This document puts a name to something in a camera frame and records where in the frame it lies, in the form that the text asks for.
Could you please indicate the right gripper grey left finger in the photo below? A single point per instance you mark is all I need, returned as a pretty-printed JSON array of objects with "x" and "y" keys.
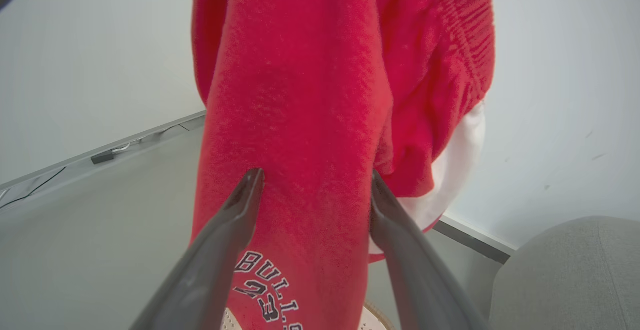
[{"x": 210, "y": 270}]

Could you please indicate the red Bulls sports garment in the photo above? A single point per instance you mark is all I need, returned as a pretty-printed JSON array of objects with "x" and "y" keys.
[{"x": 300, "y": 94}]

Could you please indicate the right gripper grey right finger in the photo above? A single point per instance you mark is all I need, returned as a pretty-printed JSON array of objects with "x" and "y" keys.
[{"x": 415, "y": 280}]

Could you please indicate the dark grey wall baseboard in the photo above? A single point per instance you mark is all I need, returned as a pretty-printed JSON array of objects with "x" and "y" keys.
[{"x": 475, "y": 242}]

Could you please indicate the grey fabric sofa seat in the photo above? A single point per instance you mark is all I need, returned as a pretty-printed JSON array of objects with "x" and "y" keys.
[{"x": 565, "y": 280}]

